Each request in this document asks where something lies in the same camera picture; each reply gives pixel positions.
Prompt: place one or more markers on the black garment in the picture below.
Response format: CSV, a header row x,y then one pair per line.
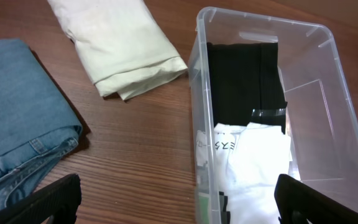
x,y
245,84

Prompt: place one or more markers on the blue jeans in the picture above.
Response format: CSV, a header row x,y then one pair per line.
x,y
37,125

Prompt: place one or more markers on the white printed t-shirt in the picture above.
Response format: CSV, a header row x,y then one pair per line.
x,y
249,160

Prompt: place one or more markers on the cream cloth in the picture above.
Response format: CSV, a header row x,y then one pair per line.
x,y
120,45

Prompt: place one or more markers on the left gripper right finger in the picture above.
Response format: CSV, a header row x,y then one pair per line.
x,y
299,203

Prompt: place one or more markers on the clear plastic storage container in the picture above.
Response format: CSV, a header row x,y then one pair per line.
x,y
320,117

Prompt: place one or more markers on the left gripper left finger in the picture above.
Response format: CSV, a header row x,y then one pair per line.
x,y
56,203

